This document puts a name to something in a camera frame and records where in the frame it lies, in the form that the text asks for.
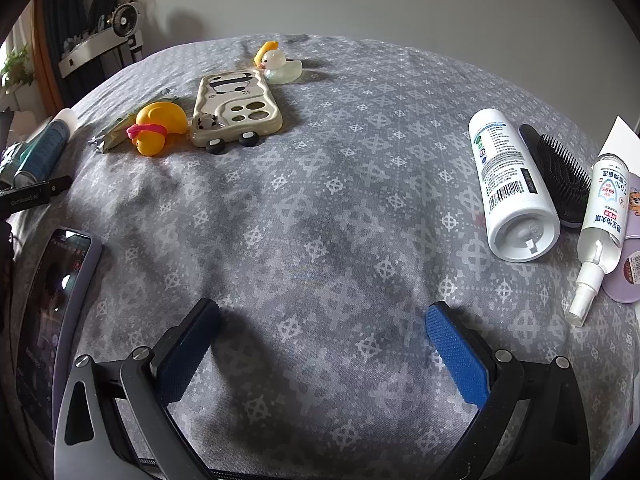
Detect blue spray can white cap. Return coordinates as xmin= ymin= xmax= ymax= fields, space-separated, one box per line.
xmin=13 ymin=108 xmax=78 ymax=188

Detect yellow duck with pink headphones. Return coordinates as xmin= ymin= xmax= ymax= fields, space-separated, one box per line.
xmin=126 ymin=101 xmax=190 ymax=156

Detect white cylindrical bottle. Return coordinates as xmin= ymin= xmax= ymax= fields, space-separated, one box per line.
xmin=469 ymin=108 xmax=561 ymax=263

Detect clear white spray bottle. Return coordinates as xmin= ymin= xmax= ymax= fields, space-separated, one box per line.
xmin=565 ymin=153 xmax=629 ymax=327

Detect cream panda phone case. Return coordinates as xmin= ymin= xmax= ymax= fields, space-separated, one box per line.
xmin=190 ymin=68 xmax=283 ymax=153

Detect black hairbrush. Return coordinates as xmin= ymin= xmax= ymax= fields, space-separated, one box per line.
xmin=518 ymin=124 xmax=591 ymax=230

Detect smartphone in lilac case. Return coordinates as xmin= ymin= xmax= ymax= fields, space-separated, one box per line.
xmin=16 ymin=228 xmax=102 ymax=443

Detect white green wipes packet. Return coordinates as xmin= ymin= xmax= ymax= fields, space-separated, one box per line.
xmin=88 ymin=88 xmax=180 ymax=154

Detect potted green plant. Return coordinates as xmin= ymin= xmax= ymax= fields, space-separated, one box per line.
xmin=1 ymin=46 xmax=35 ymax=93

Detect lilac cartoon plastic cup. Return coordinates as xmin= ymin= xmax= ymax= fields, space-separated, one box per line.
xmin=603 ymin=174 xmax=640 ymax=304

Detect white shelf table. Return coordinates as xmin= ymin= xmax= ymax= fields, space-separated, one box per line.
xmin=58 ymin=28 xmax=143 ymax=78

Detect clear translucent duck toy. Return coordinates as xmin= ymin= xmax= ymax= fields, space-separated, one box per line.
xmin=262 ymin=49 xmax=303 ymax=84

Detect small yellow duck toy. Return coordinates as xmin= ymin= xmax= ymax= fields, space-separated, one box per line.
xmin=254 ymin=40 xmax=279 ymax=68

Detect grey patterned tablecloth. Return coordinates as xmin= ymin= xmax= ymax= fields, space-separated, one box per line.
xmin=1 ymin=35 xmax=639 ymax=479

